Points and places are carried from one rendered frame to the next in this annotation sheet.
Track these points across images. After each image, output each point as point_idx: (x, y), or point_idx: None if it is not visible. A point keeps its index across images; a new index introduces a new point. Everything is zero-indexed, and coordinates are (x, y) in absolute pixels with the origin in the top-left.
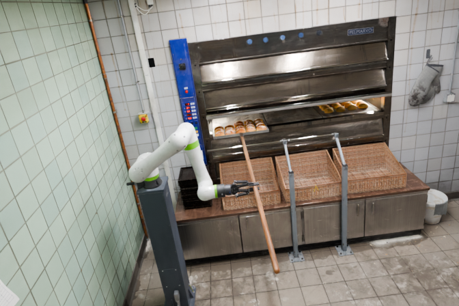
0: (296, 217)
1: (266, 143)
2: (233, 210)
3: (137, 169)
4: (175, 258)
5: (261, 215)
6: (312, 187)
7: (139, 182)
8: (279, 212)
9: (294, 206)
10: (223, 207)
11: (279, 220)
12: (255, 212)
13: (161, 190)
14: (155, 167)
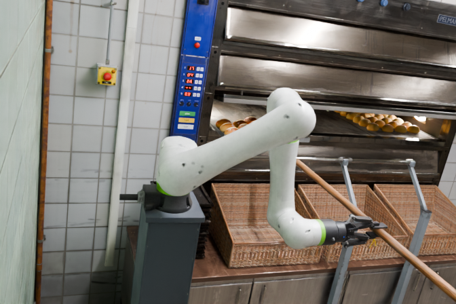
0: (341, 288)
1: (319, 159)
2: (246, 269)
3: (191, 165)
4: None
5: (451, 288)
6: (369, 240)
7: (151, 197)
8: (316, 277)
9: (345, 269)
10: (229, 262)
11: (311, 290)
12: (283, 274)
13: (200, 220)
14: (229, 167)
